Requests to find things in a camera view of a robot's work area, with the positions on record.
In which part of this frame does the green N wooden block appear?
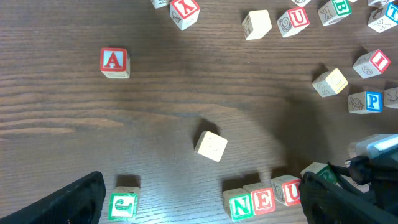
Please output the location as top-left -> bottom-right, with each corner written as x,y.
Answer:
222,188 -> 254,222

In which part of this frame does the red E wooden block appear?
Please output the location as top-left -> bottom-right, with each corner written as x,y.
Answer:
243,182 -> 276,216

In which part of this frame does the green B wooden block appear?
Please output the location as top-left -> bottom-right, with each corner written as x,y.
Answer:
318,0 -> 352,26

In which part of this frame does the red u block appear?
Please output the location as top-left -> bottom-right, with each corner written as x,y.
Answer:
271,175 -> 301,207
277,7 -> 310,38

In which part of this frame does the red X wooden block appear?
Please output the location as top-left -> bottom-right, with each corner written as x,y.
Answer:
170,0 -> 201,30

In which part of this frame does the blue T wooden block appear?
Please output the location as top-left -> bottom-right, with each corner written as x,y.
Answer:
368,2 -> 398,33

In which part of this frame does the yellow block upper centre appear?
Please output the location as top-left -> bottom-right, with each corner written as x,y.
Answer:
292,0 -> 311,7

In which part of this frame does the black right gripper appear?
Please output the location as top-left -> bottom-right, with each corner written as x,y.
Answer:
328,155 -> 397,215

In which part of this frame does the red I block lower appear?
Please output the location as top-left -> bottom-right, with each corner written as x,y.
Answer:
353,49 -> 391,79

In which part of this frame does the red A wooden block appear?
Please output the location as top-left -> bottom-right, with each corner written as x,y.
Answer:
100,47 -> 131,79

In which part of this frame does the yellow Q wooden block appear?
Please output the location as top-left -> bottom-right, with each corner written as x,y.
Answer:
312,68 -> 348,98

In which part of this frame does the green F wooden block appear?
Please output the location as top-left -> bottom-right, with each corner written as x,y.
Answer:
151,0 -> 172,9

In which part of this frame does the yellow block left middle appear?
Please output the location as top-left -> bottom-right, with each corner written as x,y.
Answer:
242,10 -> 272,40

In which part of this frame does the yellow G wooden block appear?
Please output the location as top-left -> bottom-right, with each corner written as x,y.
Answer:
195,131 -> 228,162

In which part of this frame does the blue 2 wooden block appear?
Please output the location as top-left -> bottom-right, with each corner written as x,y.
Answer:
384,87 -> 398,109

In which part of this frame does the blue P wooden block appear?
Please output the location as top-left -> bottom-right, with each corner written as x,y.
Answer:
348,91 -> 383,114

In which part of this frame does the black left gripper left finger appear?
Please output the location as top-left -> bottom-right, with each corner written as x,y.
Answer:
1,171 -> 106,224

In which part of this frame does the green J wooden block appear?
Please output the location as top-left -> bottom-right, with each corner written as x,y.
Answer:
108,186 -> 141,222

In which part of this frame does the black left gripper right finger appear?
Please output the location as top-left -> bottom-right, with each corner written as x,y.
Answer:
299,172 -> 397,224

